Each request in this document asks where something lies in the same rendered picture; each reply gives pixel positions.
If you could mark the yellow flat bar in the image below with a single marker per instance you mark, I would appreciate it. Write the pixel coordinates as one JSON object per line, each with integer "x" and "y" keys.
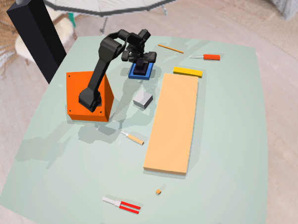
{"x": 187, "y": 72}

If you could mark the peach rectangular panel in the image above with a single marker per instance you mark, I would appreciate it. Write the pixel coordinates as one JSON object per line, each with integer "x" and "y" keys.
{"x": 170, "y": 140}

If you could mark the blue rectangular tray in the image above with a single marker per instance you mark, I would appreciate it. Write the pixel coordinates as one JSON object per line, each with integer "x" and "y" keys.
{"x": 146, "y": 77}

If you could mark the orange-handled awl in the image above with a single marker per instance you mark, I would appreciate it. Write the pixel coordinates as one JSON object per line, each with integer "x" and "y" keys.
{"x": 211, "y": 57}

